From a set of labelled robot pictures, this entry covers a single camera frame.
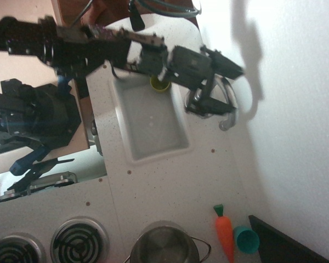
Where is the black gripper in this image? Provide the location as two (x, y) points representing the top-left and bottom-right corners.
(166, 45), (244, 115)

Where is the silver curved faucet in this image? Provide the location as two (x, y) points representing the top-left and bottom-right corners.
(184, 77), (240, 132)

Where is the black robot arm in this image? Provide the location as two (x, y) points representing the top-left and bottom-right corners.
(0, 16), (243, 116)

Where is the yellow-green cup in sink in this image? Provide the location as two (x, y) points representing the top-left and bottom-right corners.
(150, 76), (172, 93)

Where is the white rectangular sink basin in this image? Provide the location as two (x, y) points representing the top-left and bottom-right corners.
(110, 70), (193, 164)

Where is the orange toy carrot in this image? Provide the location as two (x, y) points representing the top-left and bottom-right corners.
(213, 204), (235, 263)

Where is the blue clamp upper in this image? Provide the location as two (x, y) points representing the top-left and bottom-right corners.
(56, 75), (71, 99)

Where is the blue clamp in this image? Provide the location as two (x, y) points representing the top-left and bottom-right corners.
(7, 146), (74, 192)
(56, 75), (71, 99)

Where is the teal plastic cup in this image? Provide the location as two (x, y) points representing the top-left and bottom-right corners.
(233, 226), (260, 254)

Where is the stainless steel pot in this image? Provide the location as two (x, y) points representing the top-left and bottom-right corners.
(124, 225), (212, 263)

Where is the black panel corner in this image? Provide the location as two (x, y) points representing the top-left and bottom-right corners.
(248, 215), (329, 263)

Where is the blue clamp lower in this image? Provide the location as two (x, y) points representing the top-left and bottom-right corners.
(7, 146), (74, 192)

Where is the black coil burner right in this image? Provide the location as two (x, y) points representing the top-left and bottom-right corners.
(50, 216), (110, 262)

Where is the black coil burner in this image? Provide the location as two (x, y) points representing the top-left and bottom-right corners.
(50, 216), (110, 262)
(0, 233), (47, 263)

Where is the black coil burner left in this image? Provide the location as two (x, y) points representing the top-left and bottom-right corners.
(0, 233), (47, 263)

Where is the black clamp handle top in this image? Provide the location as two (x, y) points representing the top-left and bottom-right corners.
(128, 1), (145, 32)

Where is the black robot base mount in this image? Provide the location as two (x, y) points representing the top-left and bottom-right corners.
(0, 79), (81, 154)

